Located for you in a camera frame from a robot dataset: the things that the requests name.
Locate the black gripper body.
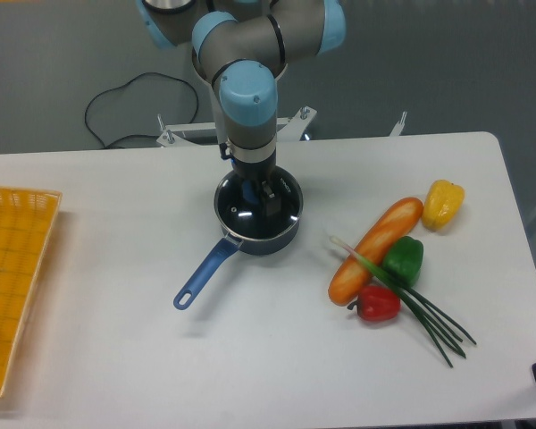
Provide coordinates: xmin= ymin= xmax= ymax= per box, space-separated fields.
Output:
xmin=230 ymin=151 xmax=276 ymax=183

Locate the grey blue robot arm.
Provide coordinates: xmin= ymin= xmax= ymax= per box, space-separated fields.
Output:
xmin=137 ymin=1 xmax=347 ymax=216

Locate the baguette bread loaf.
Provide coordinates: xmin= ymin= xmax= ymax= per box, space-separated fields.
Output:
xmin=328 ymin=197 xmax=423 ymax=306

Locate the green bell pepper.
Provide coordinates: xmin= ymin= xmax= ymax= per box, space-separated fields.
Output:
xmin=381 ymin=236 xmax=424 ymax=287

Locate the red bell pepper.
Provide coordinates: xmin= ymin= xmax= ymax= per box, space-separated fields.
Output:
xmin=347 ymin=285 xmax=401 ymax=323

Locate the yellow bell pepper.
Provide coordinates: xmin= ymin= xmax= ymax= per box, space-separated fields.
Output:
xmin=422 ymin=180 xmax=465 ymax=231

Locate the green spring onion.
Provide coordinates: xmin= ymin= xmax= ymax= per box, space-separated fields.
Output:
xmin=330 ymin=235 xmax=477 ymax=368

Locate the yellow woven basket tray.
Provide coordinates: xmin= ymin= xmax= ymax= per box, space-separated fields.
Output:
xmin=0 ymin=186 xmax=63 ymax=398

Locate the blue saucepan with handle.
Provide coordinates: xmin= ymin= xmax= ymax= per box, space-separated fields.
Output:
xmin=173 ymin=164 xmax=305 ymax=311

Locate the white metal base frame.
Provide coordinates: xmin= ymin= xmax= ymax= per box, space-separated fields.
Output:
xmin=155 ymin=105 xmax=408 ymax=147

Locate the black floor cable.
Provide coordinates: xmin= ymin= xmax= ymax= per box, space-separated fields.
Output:
xmin=84 ymin=71 xmax=200 ymax=150

